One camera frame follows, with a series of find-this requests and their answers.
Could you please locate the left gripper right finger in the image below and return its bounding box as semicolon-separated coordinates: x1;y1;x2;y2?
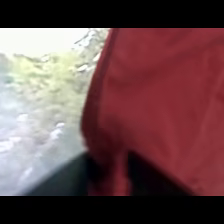
126;150;198;196

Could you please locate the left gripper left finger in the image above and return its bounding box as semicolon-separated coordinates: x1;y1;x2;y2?
23;151;92;196

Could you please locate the red garment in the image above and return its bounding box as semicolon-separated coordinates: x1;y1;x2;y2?
80;28;224;196

